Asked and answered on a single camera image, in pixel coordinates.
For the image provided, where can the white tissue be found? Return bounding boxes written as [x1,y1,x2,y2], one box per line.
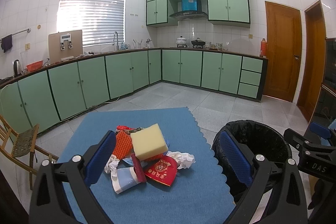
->
[166,151,195,170]
[104,155,120,177]

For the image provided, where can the orange foam net sleeve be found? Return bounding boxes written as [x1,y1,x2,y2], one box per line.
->
[112,131,133,160]

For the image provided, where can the yellow sponge block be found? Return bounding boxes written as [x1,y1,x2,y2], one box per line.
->
[130,123,168,161]

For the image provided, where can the red paper bowl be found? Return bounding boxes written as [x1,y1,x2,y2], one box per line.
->
[144,156,177,186]

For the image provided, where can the red plastic bag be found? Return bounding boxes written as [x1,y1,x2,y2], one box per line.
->
[116,125,133,131]

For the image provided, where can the black-lined trash bin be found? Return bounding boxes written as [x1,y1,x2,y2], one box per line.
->
[211,120,292,203]

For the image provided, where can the green lower kitchen cabinets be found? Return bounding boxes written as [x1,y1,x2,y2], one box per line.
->
[1,48,268,133]

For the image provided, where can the kitchen faucet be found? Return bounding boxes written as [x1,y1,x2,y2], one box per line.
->
[112,31,120,51]

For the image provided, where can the black glass cabinet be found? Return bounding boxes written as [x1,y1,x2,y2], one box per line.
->
[311,38,336,130]

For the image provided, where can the wooden chair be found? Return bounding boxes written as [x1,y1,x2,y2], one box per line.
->
[1,116,59,190]

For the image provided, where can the wooden door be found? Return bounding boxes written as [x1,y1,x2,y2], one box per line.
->
[264,2,302,102]
[297,1,326,121]

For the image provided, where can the blue table mat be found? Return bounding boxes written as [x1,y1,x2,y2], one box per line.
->
[56,107,236,224]

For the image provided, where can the dark red wrapper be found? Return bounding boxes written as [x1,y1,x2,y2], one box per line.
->
[131,153,147,183]

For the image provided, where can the red thermos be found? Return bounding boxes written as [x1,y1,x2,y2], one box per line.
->
[260,38,267,57]

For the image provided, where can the red plastic basin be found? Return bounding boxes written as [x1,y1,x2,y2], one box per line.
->
[26,60,43,72]

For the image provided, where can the electric kettle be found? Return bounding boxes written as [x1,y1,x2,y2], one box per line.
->
[13,59,22,77]

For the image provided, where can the black wok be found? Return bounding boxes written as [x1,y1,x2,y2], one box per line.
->
[191,38,206,49]

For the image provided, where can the cardboard box with dispenser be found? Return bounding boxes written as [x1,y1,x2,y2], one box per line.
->
[48,30,83,64]

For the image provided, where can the dark hanging towel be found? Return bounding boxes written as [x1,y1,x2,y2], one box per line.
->
[1,34,13,53]

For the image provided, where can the white cooking pot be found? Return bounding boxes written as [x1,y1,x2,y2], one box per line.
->
[176,36,187,48]

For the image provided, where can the range hood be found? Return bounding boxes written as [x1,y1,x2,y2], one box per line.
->
[170,11,208,21]

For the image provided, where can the blue box above hood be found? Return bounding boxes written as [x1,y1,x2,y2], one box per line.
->
[182,0,198,11]

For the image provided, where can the window blinds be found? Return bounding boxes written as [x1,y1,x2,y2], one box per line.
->
[56,0,126,47]

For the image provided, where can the towel rail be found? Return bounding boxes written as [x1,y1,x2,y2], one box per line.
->
[1,28,31,43]

